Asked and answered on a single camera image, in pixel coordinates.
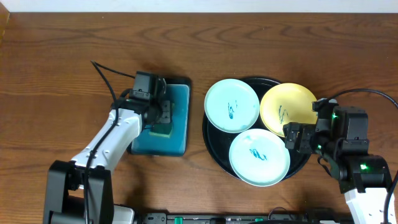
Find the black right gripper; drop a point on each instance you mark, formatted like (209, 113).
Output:
(307, 130)

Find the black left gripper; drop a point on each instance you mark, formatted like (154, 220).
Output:
(166, 111)

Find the green and yellow sponge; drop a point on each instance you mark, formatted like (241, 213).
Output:
(163, 130)

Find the yellow plate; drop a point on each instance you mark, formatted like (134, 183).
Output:
(284, 103)

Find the light green plate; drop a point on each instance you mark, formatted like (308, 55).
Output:
(231, 105)
(259, 157)

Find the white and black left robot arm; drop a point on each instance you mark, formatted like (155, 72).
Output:
(81, 190)

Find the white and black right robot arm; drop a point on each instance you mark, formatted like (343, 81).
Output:
(340, 138)

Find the black rectangular tray with blue water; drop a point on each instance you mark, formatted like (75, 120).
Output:
(178, 92)

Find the round black tray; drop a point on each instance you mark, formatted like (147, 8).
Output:
(218, 142)

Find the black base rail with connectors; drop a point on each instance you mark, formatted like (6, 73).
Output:
(276, 215)

